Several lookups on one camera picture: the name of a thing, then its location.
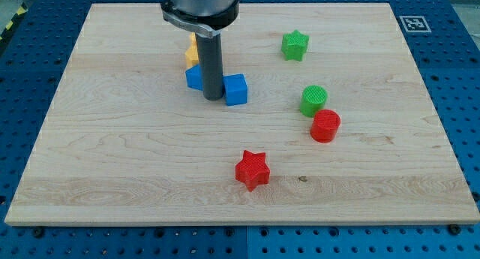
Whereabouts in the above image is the yellow block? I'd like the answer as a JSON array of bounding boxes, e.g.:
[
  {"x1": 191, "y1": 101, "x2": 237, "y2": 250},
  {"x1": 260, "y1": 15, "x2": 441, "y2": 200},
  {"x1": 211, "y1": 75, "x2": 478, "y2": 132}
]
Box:
[{"x1": 184, "y1": 32, "x2": 199, "y2": 69}]

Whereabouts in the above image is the red cylinder block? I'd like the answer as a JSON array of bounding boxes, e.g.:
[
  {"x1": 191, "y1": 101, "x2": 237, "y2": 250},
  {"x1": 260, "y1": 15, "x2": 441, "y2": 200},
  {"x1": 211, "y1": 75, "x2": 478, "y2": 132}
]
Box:
[{"x1": 310, "y1": 109, "x2": 341, "y2": 143}]

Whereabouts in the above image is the red star block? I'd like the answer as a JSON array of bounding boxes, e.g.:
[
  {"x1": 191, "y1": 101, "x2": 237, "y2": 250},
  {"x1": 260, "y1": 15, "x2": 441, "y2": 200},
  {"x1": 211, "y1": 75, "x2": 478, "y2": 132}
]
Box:
[{"x1": 235, "y1": 150, "x2": 271, "y2": 192}]

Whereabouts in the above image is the green star block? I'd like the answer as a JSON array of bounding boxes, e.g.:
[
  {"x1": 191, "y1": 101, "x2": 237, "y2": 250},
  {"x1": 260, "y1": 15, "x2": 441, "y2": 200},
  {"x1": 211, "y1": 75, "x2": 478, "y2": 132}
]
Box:
[{"x1": 281, "y1": 29, "x2": 310, "y2": 62}]

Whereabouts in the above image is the wooden board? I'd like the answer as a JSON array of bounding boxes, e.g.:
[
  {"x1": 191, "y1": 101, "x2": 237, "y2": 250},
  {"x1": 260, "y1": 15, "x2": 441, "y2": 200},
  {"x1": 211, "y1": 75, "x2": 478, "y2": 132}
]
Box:
[{"x1": 5, "y1": 3, "x2": 479, "y2": 227}]

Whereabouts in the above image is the blue triangle block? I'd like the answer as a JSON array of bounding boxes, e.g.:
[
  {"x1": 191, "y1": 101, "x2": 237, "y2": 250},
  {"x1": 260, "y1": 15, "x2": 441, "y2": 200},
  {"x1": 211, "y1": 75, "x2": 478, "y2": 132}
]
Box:
[{"x1": 185, "y1": 65, "x2": 203, "y2": 91}]

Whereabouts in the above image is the fiducial marker tag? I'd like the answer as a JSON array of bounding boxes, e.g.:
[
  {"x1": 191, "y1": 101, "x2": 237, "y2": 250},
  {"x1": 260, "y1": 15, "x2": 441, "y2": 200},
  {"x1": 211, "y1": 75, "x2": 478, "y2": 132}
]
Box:
[{"x1": 399, "y1": 15, "x2": 431, "y2": 33}]

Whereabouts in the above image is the green cylinder block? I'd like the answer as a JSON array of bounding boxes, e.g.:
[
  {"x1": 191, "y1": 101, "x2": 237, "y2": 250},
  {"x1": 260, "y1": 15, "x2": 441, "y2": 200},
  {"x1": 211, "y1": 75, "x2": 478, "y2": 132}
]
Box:
[{"x1": 300, "y1": 85, "x2": 328, "y2": 117}]

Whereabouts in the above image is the black yellow hazard tape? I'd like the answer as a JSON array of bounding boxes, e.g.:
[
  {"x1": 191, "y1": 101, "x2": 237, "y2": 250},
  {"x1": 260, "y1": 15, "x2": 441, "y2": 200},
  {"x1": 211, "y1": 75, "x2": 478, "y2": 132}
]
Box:
[{"x1": 1, "y1": 2, "x2": 29, "y2": 42}]

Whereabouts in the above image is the blue cube block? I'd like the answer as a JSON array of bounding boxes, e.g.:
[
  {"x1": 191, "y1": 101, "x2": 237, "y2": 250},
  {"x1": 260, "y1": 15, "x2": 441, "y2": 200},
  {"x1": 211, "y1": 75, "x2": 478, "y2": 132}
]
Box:
[{"x1": 223, "y1": 74, "x2": 248, "y2": 106}]

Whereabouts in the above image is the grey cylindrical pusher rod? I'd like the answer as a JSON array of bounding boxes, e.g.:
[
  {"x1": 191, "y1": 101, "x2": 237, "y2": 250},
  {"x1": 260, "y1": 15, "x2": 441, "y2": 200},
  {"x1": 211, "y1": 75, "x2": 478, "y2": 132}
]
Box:
[{"x1": 195, "y1": 34, "x2": 224, "y2": 101}]

